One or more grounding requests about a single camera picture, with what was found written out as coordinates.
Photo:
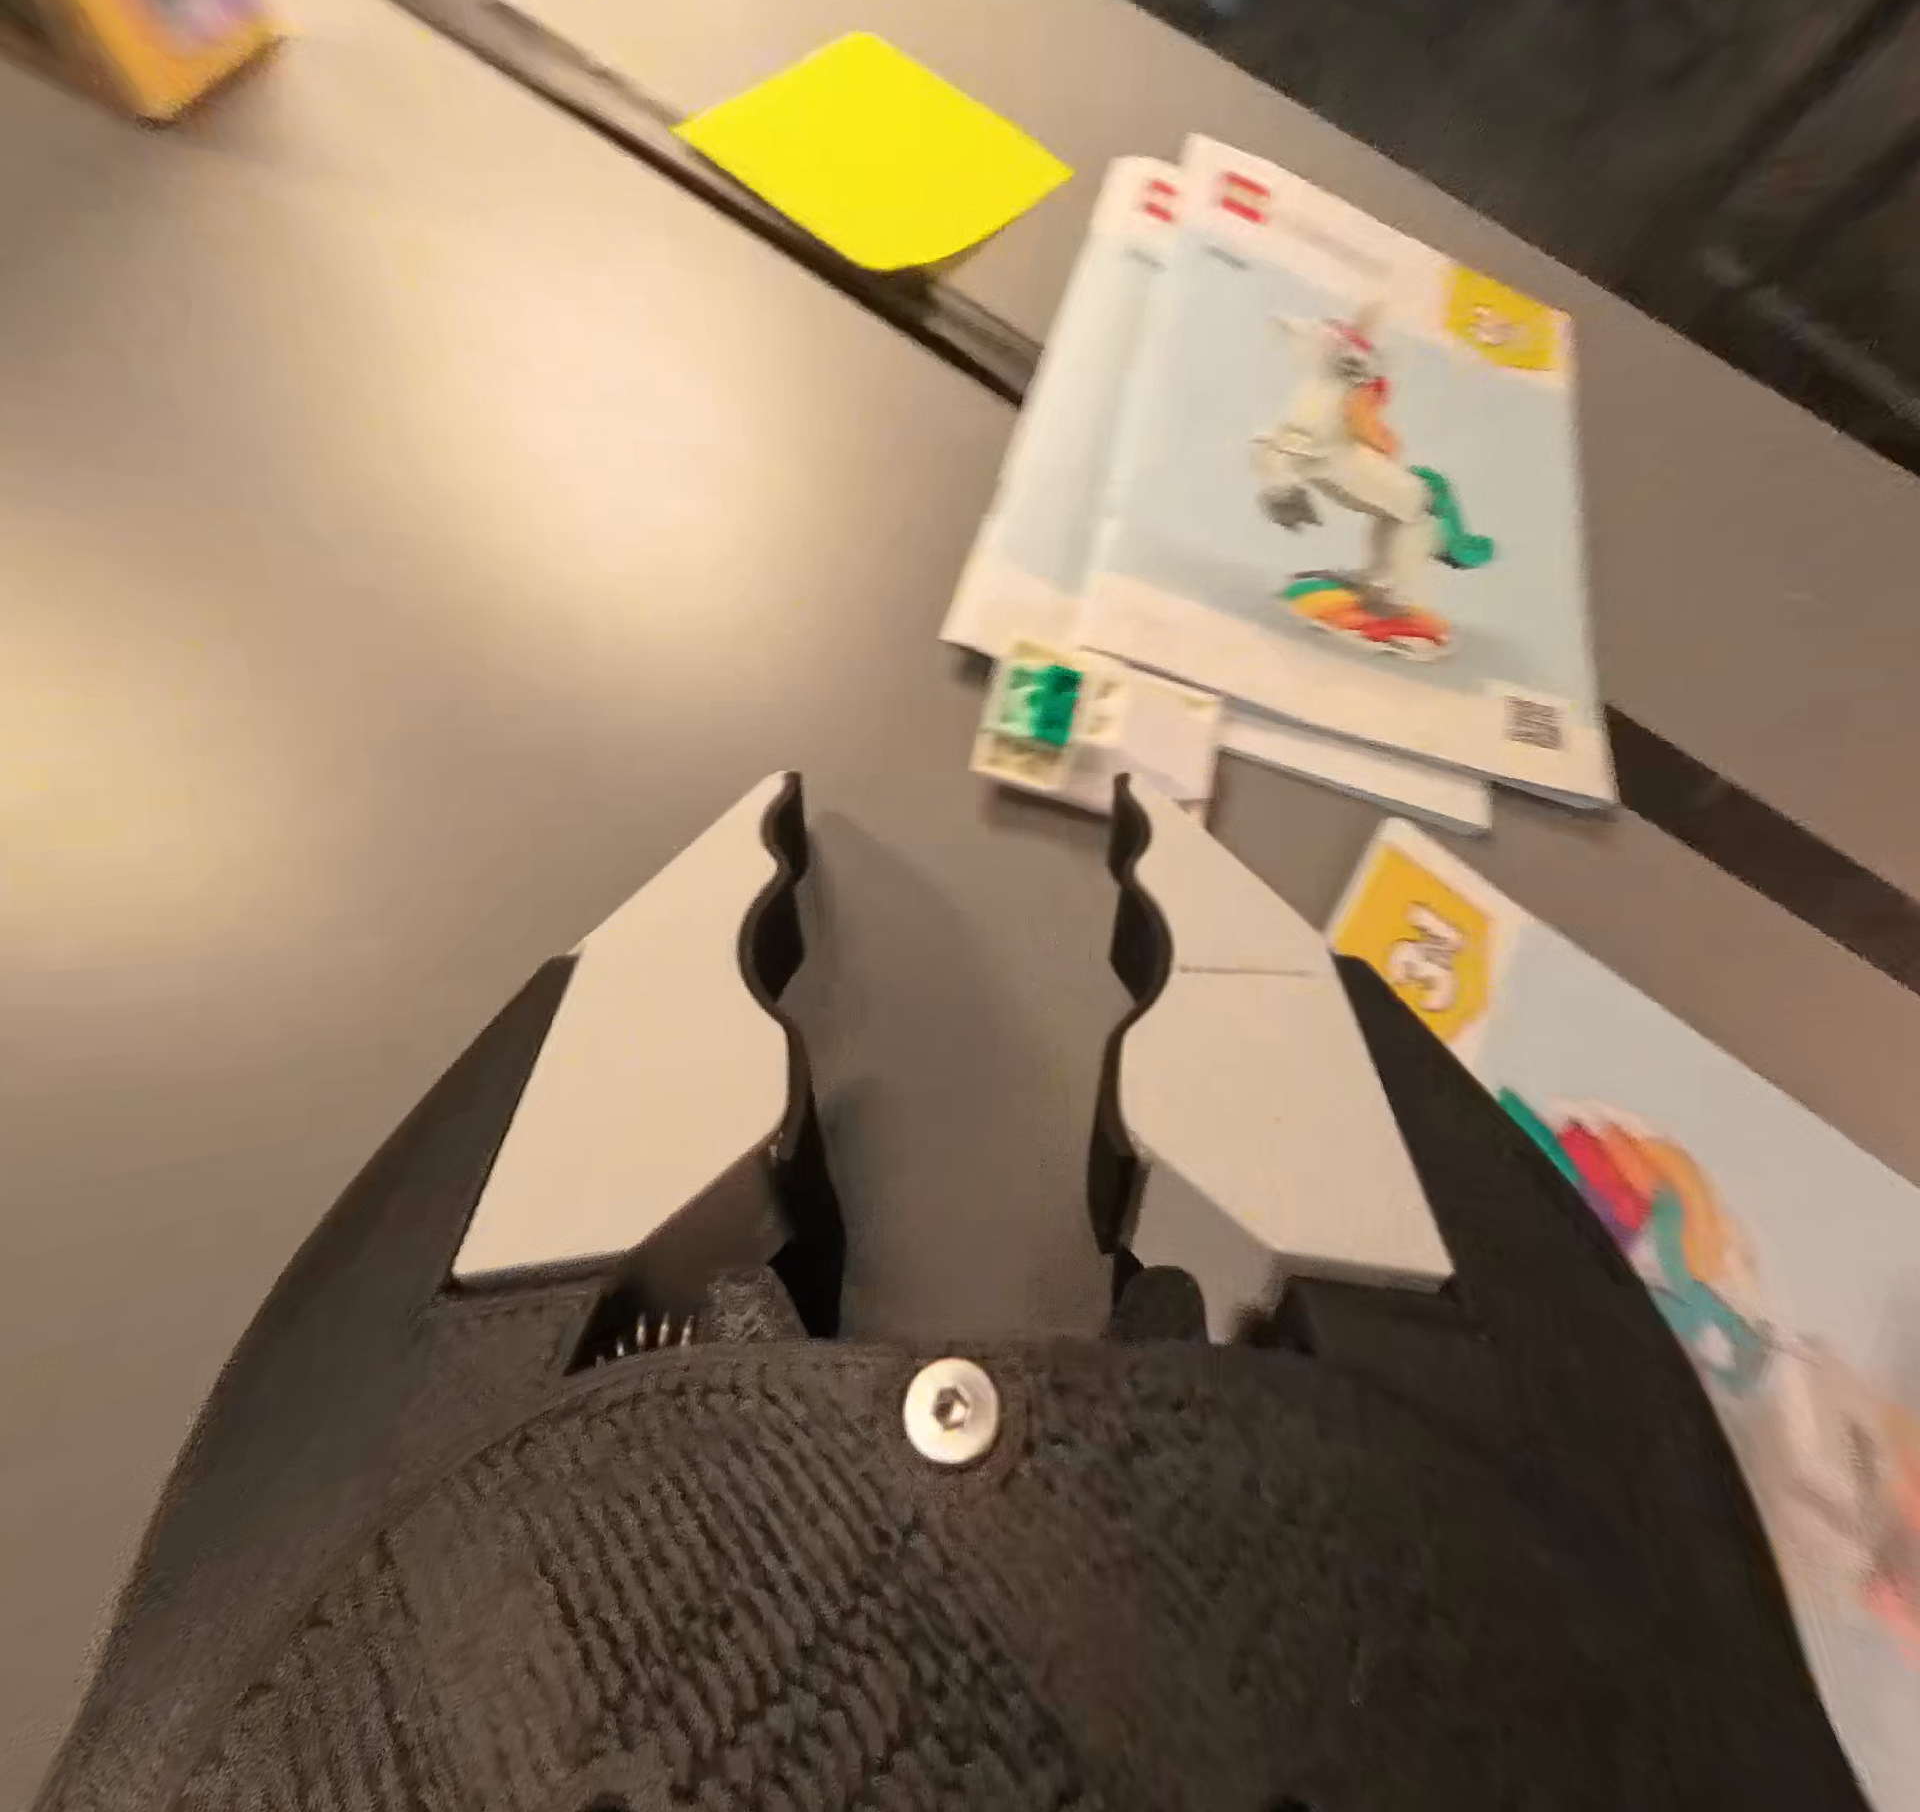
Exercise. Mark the white and green lego assembly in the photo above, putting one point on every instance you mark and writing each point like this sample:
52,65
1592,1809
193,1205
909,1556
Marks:
1036,714

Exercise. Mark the colourful instruction booklet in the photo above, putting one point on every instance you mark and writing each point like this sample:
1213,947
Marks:
1724,1091

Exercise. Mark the yellow sticky note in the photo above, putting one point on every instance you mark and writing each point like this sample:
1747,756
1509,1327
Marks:
877,147

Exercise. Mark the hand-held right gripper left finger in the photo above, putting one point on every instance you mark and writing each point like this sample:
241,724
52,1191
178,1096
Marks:
661,1077

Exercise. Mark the unicorn instruction booklet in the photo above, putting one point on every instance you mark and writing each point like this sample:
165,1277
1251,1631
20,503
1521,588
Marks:
1036,492
1350,583

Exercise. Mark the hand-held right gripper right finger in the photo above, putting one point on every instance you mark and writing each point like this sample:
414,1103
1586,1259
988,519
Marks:
1261,1091

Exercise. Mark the white instruction booklet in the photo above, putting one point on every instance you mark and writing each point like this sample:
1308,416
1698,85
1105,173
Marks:
1350,768

